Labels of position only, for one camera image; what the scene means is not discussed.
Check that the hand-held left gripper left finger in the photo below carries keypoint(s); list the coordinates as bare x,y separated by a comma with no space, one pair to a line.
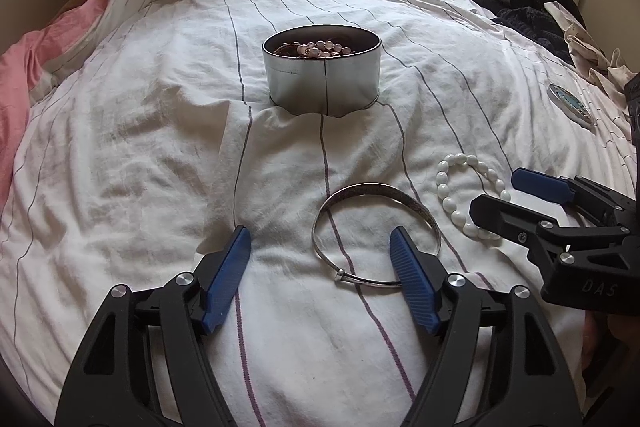
227,277

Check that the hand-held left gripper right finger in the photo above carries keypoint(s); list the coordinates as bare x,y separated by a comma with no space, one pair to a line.
415,282

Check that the pink blanket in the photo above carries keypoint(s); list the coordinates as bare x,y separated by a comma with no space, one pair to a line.
20,77

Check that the white striped bed sheet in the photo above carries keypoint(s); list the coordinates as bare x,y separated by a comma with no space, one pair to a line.
150,157

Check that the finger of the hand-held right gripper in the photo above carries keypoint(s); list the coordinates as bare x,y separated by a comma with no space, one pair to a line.
500,217
540,184

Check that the round metal tin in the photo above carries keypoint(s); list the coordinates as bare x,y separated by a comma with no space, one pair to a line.
320,87

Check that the cream cloth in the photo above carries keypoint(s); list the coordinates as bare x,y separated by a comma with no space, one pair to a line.
580,42

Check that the round printed tin lid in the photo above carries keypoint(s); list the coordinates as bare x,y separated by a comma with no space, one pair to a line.
570,104

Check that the dark knitted garment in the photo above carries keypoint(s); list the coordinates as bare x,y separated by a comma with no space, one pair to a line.
535,27

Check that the silver bangle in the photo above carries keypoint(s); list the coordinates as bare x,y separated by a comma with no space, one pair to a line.
370,190

